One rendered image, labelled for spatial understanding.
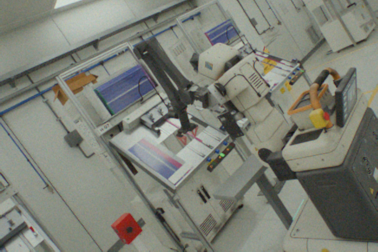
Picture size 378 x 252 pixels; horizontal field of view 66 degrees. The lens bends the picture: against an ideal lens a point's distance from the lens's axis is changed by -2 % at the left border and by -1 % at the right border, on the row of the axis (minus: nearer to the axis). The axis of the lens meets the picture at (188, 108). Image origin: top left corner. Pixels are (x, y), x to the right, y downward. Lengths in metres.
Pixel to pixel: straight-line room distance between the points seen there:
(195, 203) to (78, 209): 1.75
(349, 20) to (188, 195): 4.77
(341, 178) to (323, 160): 0.10
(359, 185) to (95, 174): 3.17
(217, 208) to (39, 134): 2.28
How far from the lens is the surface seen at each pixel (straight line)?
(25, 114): 3.94
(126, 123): 2.50
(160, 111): 2.57
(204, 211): 2.65
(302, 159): 1.38
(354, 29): 6.38
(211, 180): 2.71
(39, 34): 4.34
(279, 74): 3.35
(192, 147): 2.37
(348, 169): 1.37
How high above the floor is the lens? 1.35
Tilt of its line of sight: 6 degrees down
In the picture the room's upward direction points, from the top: 34 degrees counter-clockwise
